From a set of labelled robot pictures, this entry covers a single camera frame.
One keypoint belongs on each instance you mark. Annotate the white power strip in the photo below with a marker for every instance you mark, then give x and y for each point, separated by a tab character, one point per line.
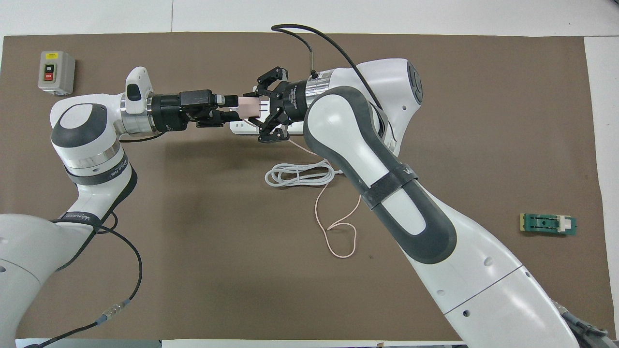
242	127

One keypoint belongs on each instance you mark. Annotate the brown table mat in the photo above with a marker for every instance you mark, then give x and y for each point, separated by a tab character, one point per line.
217	290

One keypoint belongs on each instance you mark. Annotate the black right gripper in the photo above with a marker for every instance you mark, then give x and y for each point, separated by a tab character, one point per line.
294	101

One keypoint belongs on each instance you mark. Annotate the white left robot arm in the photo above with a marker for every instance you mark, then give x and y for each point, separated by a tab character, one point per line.
82	145

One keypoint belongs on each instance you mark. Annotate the pink charger plug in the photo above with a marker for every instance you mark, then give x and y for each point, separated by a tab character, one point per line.
249	107

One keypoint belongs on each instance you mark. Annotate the green knife switch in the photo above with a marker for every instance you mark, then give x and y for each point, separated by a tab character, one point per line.
546	224

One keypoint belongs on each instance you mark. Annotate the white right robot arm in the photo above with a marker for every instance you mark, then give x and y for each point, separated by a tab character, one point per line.
401	203

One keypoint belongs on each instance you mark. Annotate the grey on-off switch box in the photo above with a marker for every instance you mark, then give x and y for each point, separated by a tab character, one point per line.
55	72

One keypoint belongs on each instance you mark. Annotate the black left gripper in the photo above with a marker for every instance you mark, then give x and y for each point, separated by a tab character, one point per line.
179	111

